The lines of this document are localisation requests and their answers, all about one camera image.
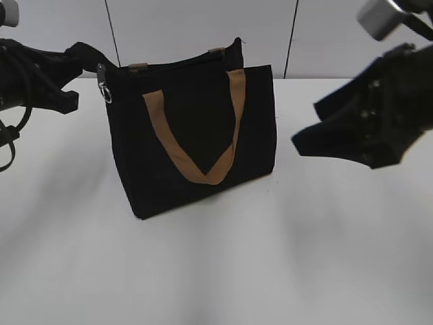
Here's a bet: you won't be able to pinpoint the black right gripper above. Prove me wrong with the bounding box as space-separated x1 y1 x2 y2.
292 43 432 169

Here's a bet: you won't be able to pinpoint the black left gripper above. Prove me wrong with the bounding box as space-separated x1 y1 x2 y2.
1 39 106 114

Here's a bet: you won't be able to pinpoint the silver metal zipper pull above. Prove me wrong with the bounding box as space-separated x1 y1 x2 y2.
96 63 112 104

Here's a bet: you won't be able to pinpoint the black tote bag tan handles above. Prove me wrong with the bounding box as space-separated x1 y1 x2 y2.
99 39 277 219

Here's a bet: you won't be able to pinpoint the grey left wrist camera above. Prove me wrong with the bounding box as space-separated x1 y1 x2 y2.
0 0 20 27

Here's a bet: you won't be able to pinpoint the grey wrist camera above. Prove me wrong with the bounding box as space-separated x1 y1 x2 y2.
0 0 20 27
357 0 409 41

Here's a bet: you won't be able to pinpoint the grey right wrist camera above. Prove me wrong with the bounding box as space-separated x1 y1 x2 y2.
357 0 409 41

